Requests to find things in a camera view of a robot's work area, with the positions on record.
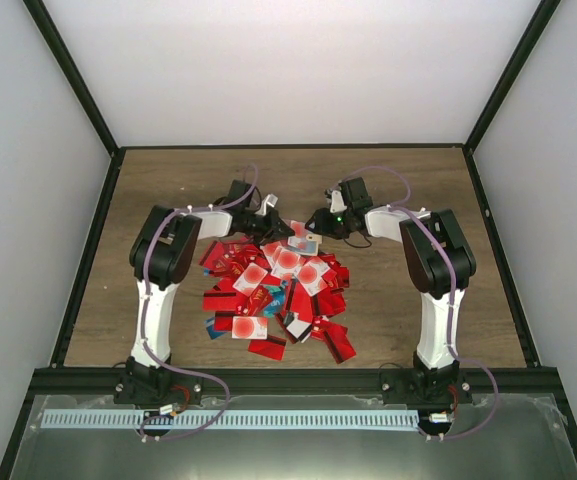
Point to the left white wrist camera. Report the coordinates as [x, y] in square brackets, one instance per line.
[269, 202]

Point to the white pink gradient card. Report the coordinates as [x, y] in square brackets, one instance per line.
[250, 279]

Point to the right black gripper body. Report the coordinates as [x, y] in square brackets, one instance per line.
[336, 229]

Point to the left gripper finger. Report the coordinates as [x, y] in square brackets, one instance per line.
[273, 236]
[281, 228]

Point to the beige leather card holder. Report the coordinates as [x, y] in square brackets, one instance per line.
[303, 241]

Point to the red card bottom right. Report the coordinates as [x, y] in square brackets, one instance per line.
[334, 336]

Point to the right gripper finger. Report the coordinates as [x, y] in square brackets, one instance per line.
[316, 217]
[313, 226]

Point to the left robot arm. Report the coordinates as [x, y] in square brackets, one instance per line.
[161, 257]

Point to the red card bottom centre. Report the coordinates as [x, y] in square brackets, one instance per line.
[271, 347]

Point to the white red circle card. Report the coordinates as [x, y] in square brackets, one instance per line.
[315, 275]

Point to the black front frame rail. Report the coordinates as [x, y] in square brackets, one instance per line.
[391, 384]

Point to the light blue cable duct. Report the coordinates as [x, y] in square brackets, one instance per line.
[373, 420]

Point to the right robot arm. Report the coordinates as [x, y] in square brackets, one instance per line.
[440, 264]

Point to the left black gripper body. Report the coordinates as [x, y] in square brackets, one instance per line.
[260, 228]

